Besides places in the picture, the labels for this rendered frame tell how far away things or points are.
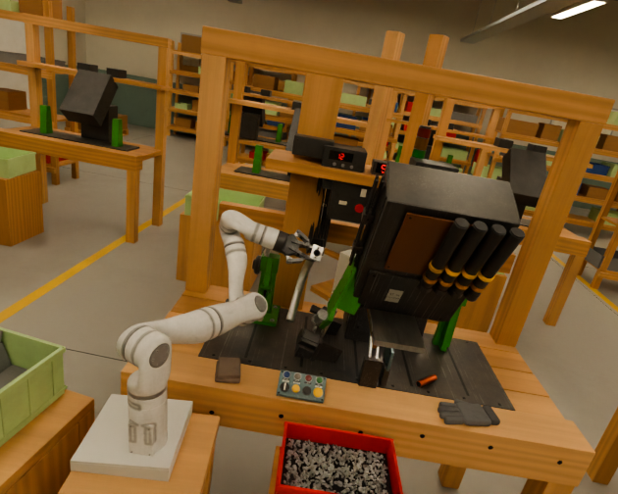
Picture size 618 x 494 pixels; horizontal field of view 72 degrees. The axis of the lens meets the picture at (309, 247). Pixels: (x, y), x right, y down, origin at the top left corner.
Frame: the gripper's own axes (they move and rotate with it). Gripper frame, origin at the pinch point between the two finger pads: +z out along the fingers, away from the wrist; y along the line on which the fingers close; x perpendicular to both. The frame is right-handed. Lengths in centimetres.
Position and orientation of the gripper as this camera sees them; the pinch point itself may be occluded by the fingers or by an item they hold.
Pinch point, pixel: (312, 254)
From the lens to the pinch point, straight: 153.3
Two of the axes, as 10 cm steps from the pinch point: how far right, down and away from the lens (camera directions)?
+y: 2.7, -8.8, 3.9
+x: -2.5, 3.3, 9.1
